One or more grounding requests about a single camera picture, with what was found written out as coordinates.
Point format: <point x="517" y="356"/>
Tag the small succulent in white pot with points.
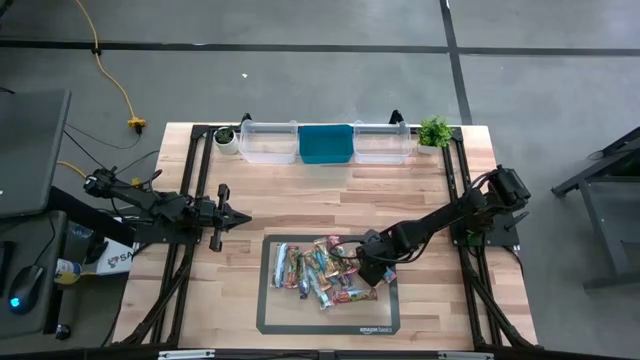
<point x="230" y="146"/>

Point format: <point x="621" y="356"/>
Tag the white LED light strip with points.
<point x="465" y="355"/>
<point x="185" y="354"/>

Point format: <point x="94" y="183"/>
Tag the blue red snack bag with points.
<point x="279" y="265"/>

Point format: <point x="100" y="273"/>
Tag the black computer mouse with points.
<point x="25" y="290"/>

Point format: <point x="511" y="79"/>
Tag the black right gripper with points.
<point x="375" y="255"/>

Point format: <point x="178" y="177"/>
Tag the dark grey monitor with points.
<point x="30" y="150"/>

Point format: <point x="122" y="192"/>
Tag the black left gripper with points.
<point x="220" y="217"/>

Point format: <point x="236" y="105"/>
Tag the clear plastic bin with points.
<point x="267" y="150"/>
<point x="382" y="150"/>

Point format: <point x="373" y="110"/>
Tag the white printed cardboard box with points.
<point x="117" y="260"/>

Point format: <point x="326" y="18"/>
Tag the white yellow bottle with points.
<point x="67" y="270"/>

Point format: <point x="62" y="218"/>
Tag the grey-bordered silicone mat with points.
<point x="325" y="320"/>

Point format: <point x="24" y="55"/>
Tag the black metal side table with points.
<point x="612" y="225"/>

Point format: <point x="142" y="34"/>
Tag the grey desk pad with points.
<point x="35" y="235"/>

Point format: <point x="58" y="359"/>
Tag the teal plastic bin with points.
<point x="325" y="145"/>

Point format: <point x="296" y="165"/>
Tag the small black round object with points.
<point x="63" y="332"/>

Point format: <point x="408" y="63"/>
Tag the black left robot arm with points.
<point x="145" y="200"/>

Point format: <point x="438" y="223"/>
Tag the black aluminium rig frame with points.
<point x="196" y="130"/>

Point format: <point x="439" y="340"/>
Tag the leafy plant in white pot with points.
<point x="434" y="132"/>

